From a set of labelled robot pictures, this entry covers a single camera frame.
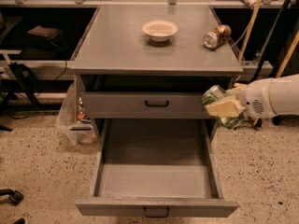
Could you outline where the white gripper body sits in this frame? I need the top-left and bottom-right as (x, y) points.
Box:
(239, 78), (276, 119)

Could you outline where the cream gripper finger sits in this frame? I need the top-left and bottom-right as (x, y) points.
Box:
(206, 97), (245, 118)
(226, 87), (241, 99)

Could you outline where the crushed green can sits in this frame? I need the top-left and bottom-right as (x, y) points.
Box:
(202, 85), (244, 129)

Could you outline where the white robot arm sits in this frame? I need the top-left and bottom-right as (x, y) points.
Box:
(205, 75), (299, 119)

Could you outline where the open grey middle drawer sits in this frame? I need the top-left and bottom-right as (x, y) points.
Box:
(76, 119), (238, 217)

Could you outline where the grey drawer cabinet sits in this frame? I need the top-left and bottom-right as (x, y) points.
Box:
(72, 4), (242, 133)

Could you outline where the closed grey top drawer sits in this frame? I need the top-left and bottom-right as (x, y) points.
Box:
(81, 91), (211, 119)

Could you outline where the brown lying bottle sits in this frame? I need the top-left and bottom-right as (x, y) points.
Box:
(203, 25), (232, 49)

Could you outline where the white paper bowl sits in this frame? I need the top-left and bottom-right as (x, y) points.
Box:
(142, 20), (178, 42)

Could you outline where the wooden stick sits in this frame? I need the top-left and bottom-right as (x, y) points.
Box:
(238, 0), (263, 62)

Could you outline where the clear plastic bag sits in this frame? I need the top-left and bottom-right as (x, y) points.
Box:
(55, 84), (96, 145)

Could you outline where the dark book on shelf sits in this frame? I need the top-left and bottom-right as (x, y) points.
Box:
(27, 25), (63, 40)

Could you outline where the black caster wheel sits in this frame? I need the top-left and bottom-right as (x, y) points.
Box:
(0, 189), (23, 204)

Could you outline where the black top drawer handle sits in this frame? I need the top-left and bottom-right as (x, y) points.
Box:
(144, 100), (169, 108)

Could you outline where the black drawer handle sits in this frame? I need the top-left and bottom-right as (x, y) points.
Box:
(143, 207), (170, 218)
(144, 100), (169, 108)

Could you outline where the black middle drawer handle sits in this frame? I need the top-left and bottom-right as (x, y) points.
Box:
(143, 207), (170, 218)

